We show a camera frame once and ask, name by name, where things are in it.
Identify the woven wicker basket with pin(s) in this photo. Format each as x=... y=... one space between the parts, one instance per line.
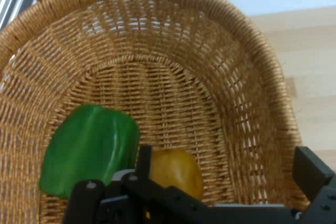
x=168 y=90

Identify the bamboo cutting board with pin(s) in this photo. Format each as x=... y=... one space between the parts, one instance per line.
x=304 y=77

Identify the yellow bell pepper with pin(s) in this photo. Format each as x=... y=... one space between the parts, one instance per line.
x=178 y=171

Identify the green bell pepper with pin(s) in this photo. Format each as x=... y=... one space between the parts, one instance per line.
x=86 y=150

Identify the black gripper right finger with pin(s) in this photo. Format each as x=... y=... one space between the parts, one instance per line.
x=315 y=179

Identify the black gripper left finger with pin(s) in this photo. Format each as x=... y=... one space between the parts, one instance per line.
x=143 y=163

